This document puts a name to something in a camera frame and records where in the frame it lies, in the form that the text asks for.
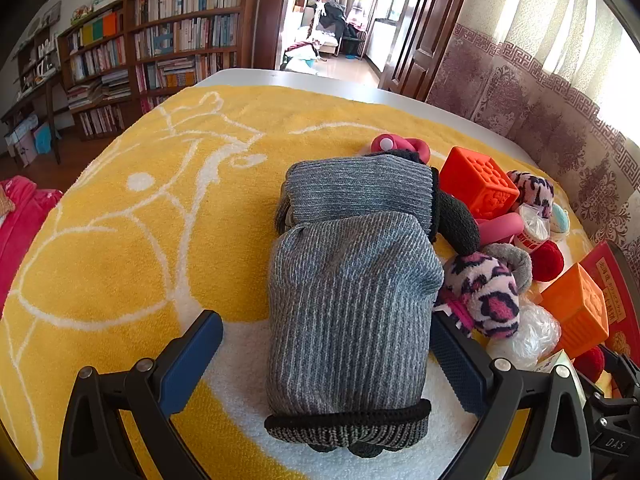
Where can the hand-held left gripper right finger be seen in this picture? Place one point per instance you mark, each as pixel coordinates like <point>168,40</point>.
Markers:
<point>457,370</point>

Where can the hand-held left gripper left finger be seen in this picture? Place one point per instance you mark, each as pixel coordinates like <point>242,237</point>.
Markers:
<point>192,360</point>

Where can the leopard print plush earmuffs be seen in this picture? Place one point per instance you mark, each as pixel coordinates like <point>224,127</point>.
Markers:
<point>485,300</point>

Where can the red knitted ball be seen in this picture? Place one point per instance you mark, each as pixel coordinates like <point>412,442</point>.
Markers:
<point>547,262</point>
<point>590,362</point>

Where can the clear plastic wrap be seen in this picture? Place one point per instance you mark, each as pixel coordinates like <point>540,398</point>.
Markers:
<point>535,330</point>

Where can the small yellow cardboard box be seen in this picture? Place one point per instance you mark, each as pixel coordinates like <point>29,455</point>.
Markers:
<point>560,360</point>

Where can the grey ribbed sock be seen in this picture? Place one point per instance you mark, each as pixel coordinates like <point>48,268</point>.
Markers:
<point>350,310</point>
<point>360,190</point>

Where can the orange rubber cube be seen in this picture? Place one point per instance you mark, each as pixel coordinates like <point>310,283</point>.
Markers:
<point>580,305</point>

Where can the black knit sock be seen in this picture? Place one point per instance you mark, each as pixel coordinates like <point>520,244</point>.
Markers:
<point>457,220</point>

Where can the small paper cup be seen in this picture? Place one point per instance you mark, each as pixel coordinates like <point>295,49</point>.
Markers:
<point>532,237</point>

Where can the red tin container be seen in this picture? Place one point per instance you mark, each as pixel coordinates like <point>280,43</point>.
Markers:
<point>600,272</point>

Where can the light blue sock ball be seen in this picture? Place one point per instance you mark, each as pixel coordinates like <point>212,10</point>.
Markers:
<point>560,220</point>

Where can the leopard print plush ball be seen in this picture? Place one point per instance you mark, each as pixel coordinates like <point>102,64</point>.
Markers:
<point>532,187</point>

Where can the yellow printed blanket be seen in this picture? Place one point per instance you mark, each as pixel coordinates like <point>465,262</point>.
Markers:
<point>125,260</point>

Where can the bent pink foam curler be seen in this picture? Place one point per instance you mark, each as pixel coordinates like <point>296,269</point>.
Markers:
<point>500,227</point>

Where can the red-orange rubber cube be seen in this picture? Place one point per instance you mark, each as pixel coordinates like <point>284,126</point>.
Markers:
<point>475,185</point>

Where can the pink cloth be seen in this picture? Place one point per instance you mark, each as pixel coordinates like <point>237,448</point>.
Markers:
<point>20,230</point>

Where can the knotted pink foam curler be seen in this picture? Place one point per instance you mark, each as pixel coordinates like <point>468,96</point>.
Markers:
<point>395,142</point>

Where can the dark wooden shelf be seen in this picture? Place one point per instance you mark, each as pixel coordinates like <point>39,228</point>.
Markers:
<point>50,90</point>

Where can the patterned curtain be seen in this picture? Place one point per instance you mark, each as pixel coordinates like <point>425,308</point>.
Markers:
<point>525,70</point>

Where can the teal plastic basin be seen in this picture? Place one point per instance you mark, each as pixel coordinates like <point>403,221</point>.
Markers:
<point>305,62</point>

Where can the wooden bookcase with books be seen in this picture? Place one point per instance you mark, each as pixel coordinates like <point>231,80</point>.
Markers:
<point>175,25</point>

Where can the dark wooden door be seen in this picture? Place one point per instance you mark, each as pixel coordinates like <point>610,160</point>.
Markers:
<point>420,25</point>

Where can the wooden door frame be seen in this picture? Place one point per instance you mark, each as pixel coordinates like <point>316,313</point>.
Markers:
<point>272,10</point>

